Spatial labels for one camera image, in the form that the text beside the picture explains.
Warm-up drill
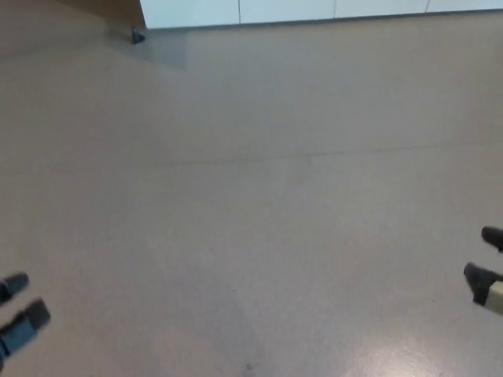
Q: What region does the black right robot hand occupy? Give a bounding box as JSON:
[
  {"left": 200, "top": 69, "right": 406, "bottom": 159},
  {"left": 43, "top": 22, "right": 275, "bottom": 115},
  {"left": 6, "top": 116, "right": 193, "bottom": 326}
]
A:
[{"left": 463, "top": 225, "right": 503, "bottom": 317}]

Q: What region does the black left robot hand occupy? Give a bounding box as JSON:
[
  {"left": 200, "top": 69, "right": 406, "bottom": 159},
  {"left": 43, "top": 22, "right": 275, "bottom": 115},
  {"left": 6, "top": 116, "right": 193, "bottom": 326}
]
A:
[{"left": 0, "top": 273, "right": 52, "bottom": 361}]

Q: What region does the white locker cabinet body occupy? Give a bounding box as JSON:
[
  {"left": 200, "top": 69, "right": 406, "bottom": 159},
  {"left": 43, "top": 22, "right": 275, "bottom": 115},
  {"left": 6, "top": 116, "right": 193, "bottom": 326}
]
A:
[{"left": 139, "top": 0, "right": 503, "bottom": 31}]

